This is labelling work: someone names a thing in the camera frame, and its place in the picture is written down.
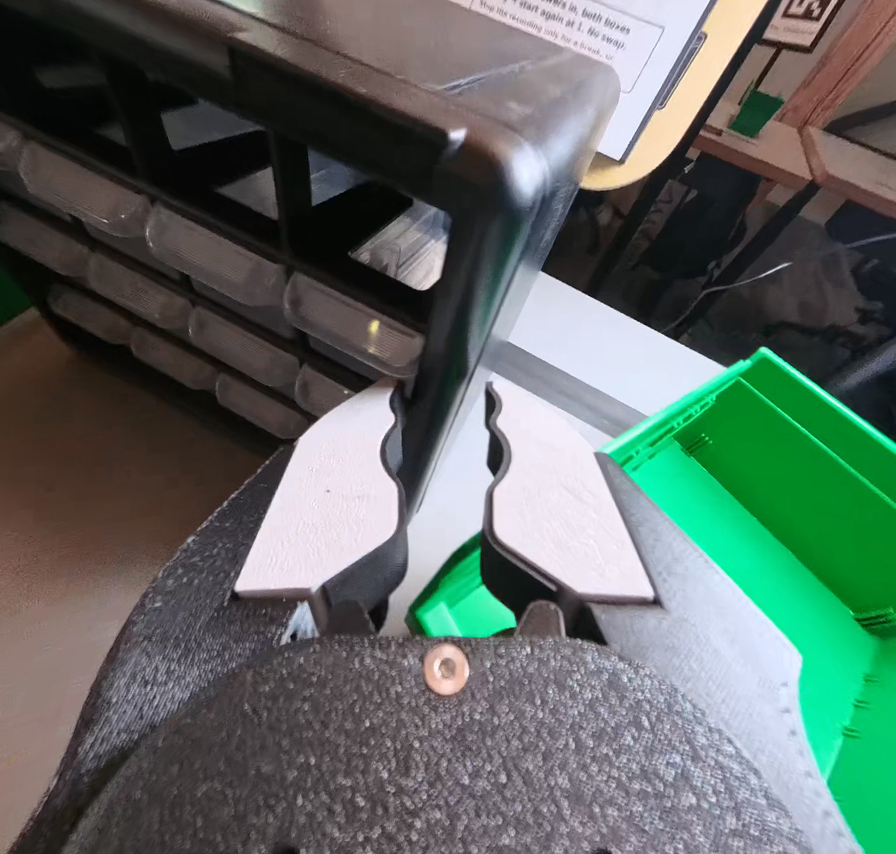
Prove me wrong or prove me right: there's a set of clear drawers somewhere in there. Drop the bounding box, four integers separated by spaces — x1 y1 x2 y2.
0 119 428 442

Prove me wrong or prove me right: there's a white instruction sheet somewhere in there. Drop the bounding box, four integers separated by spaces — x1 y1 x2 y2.
343 0 743 162

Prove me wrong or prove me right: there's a pale desk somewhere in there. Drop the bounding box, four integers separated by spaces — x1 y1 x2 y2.
0 273 725 834

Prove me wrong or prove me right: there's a black drawer cabinet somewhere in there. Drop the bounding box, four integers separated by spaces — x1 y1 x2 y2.
0 0 624 519

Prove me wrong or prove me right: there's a printed tag sign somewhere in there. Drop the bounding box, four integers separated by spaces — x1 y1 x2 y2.
759 0 869 50

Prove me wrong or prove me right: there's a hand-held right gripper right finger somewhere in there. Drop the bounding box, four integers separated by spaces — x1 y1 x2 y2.
482 382 659 634

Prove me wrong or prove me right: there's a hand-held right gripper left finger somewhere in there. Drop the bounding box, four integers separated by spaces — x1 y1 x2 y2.
233 378 410 634

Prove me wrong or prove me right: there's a wooden side table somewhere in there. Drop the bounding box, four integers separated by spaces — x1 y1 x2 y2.
689 123 816 190
801 125 896 220

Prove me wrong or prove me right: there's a clear plastic drawer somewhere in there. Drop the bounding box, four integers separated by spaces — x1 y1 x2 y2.
349 209 455 292

